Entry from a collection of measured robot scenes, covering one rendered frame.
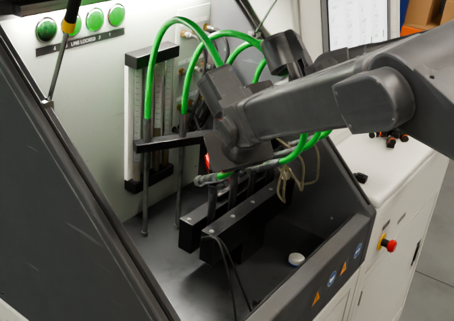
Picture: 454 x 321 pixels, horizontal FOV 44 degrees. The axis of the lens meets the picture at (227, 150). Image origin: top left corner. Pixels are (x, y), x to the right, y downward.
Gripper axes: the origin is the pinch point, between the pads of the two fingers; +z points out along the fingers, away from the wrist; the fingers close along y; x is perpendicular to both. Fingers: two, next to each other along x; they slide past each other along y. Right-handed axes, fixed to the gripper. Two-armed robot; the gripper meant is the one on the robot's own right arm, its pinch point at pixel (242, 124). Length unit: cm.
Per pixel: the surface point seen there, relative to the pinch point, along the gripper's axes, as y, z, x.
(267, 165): -8.6, 7.0, -7.5
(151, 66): 19.8, 12.2, 7.3
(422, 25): 103, 254, -469
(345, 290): -43, 24, -28
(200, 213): -12.5, 23.5, 2.8
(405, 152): -17, 20, -67
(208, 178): -8.0, 0.7, 11.8
